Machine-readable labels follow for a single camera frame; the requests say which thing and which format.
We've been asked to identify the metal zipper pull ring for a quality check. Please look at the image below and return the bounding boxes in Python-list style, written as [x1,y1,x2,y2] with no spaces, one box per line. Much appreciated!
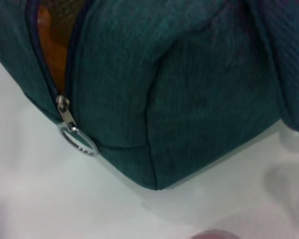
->
[55,94,100,157]

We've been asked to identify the dark teal insulated lunch bag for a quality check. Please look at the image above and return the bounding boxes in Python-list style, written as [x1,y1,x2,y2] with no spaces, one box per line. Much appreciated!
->
[0,0,299,192]

